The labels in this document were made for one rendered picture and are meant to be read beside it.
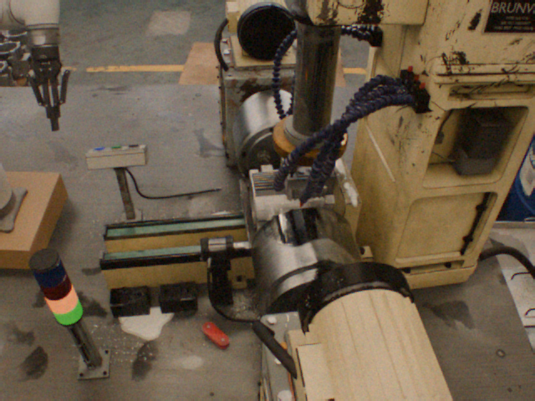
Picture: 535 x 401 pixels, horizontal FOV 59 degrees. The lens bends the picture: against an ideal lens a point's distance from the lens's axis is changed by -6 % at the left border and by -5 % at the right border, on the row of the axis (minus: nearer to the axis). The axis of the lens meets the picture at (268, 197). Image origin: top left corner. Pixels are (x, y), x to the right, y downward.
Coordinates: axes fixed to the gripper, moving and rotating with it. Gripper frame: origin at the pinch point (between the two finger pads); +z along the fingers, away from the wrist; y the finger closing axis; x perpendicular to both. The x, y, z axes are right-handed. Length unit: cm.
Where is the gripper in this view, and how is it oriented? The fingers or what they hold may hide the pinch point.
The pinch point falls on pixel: (53, 118)
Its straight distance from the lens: 151.5
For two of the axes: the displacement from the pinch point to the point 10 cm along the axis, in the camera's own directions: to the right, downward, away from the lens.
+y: 9.9, -0.8, 1.2
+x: -1.3, -2.6, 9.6
